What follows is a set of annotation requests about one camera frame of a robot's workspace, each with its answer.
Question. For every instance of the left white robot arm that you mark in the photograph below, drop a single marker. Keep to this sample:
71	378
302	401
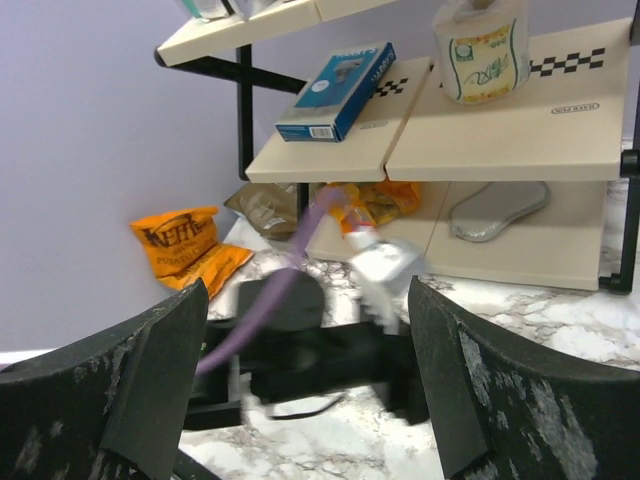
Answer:
294	357

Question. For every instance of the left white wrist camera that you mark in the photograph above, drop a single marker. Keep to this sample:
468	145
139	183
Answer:
383	271

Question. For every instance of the orange snack bag on shelf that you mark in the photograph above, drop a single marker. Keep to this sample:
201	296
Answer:
373	204

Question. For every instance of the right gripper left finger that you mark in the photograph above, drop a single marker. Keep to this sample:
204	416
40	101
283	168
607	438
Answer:
109	406

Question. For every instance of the brown snack bag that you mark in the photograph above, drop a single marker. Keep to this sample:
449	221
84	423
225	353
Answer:
270	208

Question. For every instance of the beige three-tier shelf rack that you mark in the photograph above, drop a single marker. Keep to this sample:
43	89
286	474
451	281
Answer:
564	127

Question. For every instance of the teal Rio box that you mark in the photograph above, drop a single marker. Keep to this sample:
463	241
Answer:
208	10

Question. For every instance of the silver Rio box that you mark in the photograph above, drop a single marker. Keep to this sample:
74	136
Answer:
250	8

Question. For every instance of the orange Kettle chips bag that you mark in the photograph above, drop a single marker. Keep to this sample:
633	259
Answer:
182	247

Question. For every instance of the toilet paper roll pack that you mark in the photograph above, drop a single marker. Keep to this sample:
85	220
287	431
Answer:
483	48

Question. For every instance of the grey silver pouch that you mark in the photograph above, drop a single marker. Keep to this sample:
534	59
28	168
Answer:
484	215

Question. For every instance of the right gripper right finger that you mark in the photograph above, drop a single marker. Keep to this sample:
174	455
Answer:
505	407

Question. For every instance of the blue razor box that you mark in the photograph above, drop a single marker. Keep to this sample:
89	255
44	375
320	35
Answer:
328	105

